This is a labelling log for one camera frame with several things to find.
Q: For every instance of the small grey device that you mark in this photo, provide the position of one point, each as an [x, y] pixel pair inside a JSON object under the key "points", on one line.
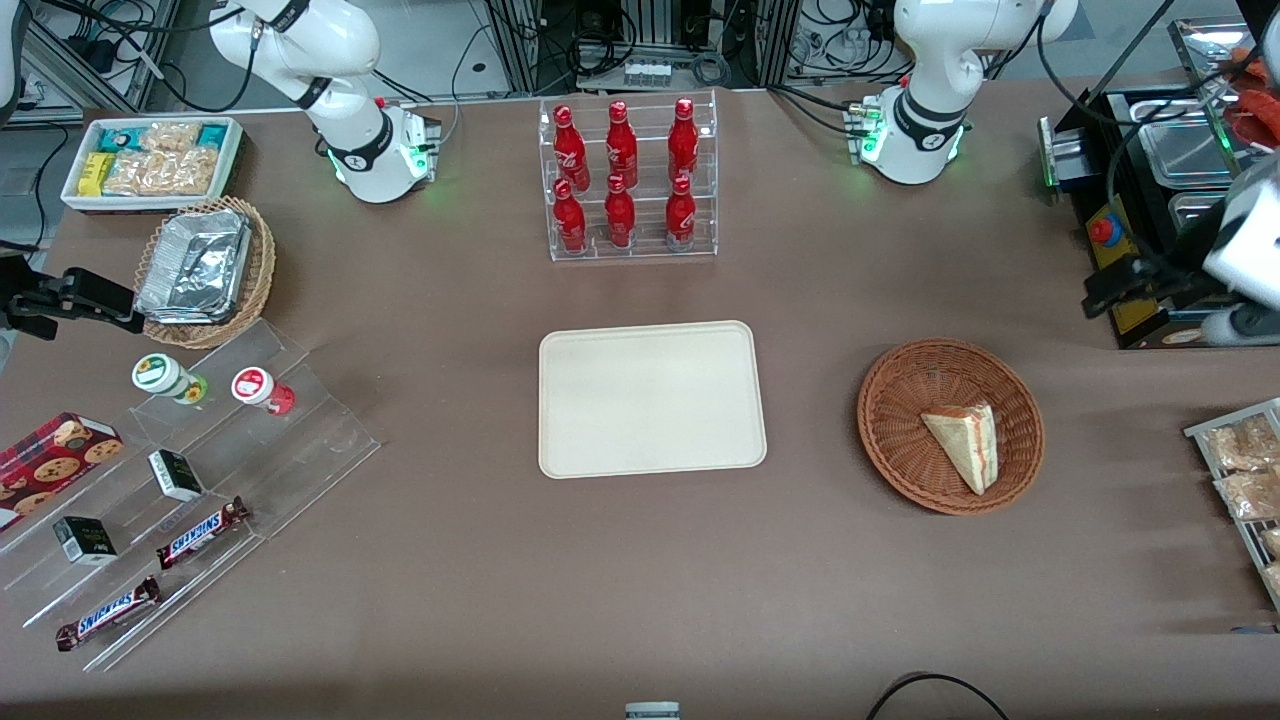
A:
{"points": [[652, 712]]}

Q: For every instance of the green label white cup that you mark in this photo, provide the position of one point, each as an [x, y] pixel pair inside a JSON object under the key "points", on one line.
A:
{"points": [[158, 374]]}

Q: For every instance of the tray of packaged snacks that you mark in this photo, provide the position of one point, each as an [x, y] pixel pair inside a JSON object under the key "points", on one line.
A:
{"points": [[1200, 428]]}

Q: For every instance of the clear bag of snacks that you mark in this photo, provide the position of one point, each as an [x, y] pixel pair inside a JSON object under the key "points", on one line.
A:
{"points": [[1272, 542], [1255, 495], [1275, 578], [1245, 445]]}

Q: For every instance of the white rectangular snack bin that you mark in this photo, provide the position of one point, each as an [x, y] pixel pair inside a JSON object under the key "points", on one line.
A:
{"points": [[150, 204]]}

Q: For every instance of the beige plastic tray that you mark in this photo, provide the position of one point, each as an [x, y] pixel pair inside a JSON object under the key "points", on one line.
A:
{"points": [[650, 400]]}

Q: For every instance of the yellow snack packet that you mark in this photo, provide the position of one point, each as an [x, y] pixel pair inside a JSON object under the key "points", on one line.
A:
{"points": [[95, 173]]}

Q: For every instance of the tan wicker basket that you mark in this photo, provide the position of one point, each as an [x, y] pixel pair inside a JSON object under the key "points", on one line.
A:
{"points": [[262, 270]]}

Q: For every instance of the red cola bottle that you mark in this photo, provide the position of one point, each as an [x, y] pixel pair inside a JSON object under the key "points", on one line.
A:
{"points": [[572, 155], [621, 150], [570, 225], [620, 220], [681, 220], [683, 145]]}

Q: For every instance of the grey box with green light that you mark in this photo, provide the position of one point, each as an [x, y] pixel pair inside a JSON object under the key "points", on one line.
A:
{"points": [[1070, 155]]}

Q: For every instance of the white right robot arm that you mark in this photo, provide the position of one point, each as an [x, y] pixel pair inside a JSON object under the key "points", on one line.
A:
{"points": [[340, 40]]}

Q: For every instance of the snickers chocolate bar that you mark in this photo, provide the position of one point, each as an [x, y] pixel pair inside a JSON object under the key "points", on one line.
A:
{"points": [[200, 535], [108, 613]]}

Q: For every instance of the teal snack packet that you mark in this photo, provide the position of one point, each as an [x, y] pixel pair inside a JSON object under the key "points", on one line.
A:
{"points": [[213, 135], [120, 138]]}

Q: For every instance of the clear acrylic stepped display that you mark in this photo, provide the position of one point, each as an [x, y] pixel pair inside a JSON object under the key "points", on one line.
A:
{"points": [[320, 440]]}

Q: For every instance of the white power strip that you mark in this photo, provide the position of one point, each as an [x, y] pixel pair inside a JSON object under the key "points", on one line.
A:
{"points": [[647, 72]]}

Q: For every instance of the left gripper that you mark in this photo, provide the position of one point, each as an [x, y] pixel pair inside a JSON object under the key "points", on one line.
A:
{"points": [[1163, 281]]}

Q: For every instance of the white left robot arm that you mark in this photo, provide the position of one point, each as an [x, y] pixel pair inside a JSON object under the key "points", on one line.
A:
{"points": [[930, 60]]}

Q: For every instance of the brown round wicker basket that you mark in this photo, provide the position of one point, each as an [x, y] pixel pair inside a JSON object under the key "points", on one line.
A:
{"points": [[900, 400]]}

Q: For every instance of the small black box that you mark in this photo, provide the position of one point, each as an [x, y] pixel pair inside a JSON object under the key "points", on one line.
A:
{"points": [[175, 475], [85, 540]]}

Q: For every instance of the triangular sandwich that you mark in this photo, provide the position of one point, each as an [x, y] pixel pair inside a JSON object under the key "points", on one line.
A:
{"points": [[965, 445]]}

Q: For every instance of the clear acrylic bottle rack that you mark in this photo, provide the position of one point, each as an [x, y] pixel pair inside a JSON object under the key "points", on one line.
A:
{"points": [[645, 250]]}

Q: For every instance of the dark blue flat object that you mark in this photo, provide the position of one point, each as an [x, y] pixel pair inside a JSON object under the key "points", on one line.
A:
{"points": [[1260, 630]]}

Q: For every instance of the red cookie box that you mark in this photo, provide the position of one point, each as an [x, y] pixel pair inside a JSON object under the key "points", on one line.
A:
{"points": [[50, 465]]}

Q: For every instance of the stacked aluminium foil trays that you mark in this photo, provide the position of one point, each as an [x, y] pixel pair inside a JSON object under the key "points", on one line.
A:
{"points": [[190, 265]]}

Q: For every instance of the red label white cup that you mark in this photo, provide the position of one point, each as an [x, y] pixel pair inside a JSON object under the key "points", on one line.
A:
{"points": [[252, 385]]}

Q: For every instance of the black food warmer machine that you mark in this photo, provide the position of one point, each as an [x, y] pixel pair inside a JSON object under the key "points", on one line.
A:
{"points": [[1115, 115]]}

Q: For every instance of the clear peanut snack bag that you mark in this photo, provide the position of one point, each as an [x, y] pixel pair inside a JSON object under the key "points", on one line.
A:
{"points": [[170, 137], [188, 170], [130, 172]]}

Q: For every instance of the stainless steel pan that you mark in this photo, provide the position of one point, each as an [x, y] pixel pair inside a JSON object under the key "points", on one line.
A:
{"points": [[1195, 215], [1190, 155]]}

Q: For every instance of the red emergency button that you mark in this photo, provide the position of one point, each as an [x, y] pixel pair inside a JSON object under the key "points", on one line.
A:
{"points": [[1104, 231]]}

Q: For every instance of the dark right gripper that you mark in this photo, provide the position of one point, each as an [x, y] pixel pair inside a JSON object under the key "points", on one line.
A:
{"points": [[22, 301]]}

